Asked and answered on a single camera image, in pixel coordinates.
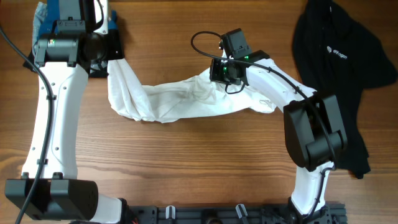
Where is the white t-shirt black print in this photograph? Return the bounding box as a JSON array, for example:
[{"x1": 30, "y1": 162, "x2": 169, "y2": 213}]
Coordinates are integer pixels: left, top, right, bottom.
[{"x1": 107, "y1": 59, "x2": 276, "y2": 123}]

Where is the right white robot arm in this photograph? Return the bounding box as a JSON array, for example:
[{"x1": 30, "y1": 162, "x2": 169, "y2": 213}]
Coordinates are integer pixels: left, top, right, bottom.
[{"x1": 210, "y1": 29, "x2": 347, "y2": 223}]

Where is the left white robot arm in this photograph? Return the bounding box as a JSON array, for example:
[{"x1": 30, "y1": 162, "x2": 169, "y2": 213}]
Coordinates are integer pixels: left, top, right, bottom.
[{"x1": 5, "y1": 1, "x2": 134, "y2": 223}]

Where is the black garment under pile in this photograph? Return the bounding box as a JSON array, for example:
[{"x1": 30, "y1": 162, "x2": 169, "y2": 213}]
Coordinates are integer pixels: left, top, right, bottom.
[{"x1": 22, "y1": 51, "x2": 36, "y2": 73}]

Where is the black polo shirt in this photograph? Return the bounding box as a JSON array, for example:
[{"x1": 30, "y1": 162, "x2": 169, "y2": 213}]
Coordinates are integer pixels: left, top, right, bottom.
[{"x1": 292, "y1": 0, "x2": 397, "y2": 179}]

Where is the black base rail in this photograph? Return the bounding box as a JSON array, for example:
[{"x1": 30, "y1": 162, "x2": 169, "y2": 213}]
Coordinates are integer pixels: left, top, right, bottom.
[{"x1": 130, "y1": 203, "x2": 348, "y2": 224}]

